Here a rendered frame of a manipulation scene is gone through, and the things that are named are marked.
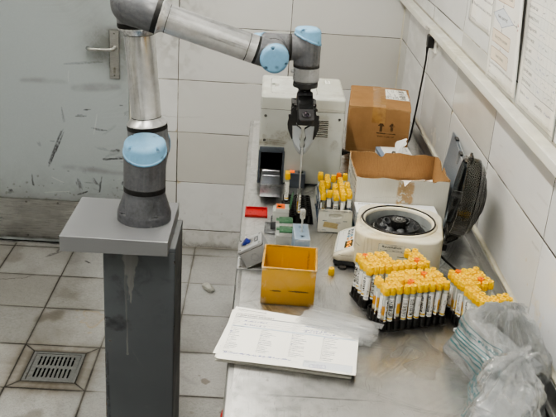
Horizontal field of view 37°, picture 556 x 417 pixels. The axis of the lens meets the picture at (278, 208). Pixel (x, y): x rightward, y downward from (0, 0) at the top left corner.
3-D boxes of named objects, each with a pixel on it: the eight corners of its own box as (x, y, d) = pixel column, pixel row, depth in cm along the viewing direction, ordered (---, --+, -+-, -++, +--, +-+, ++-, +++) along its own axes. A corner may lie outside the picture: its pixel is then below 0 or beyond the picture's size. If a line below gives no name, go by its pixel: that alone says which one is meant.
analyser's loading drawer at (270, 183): (260, 173, 282) (261, 159, 280) (280, 174, 283) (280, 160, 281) (259, 196, 263) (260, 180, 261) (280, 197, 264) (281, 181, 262)
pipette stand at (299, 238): (285, 256, 229) (287, 222, 225) (310, 257, 230) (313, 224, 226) (286, 273, 220) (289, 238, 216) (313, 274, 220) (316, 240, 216)
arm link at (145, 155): (120, 191, 228) (120, 144, 223) (126, 174, 240) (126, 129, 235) (165, 194, 229) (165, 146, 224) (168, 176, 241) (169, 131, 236)
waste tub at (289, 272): (262, 278, 216) (265, 243, 213) (314, 282, 216) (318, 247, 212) (259, 304, 204) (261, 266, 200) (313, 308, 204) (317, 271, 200)
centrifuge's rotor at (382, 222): (369, 227, 237) (371, 203, 235) (424, 233, 236) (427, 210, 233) (366, 250, 223) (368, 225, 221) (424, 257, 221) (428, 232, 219)
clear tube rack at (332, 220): (313, 205, 265) (315, 184, 262) (345, 207, 265) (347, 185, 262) (317, 232, 246) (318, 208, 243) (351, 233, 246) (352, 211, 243)
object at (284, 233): (275, 246, 234) (275, 225, 232) (291, 248, 234) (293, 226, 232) (275, 253, 231) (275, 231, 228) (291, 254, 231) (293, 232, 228)
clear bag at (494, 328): (430, 344, 192) (442, 271, 185) (494, 333, 198) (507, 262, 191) (496, 409, 170) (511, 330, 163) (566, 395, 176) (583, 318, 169)
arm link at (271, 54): (112, -22, 208) (297, 44, 216) (117, -27, 218) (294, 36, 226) (99, 23, 212) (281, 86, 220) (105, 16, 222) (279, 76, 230)
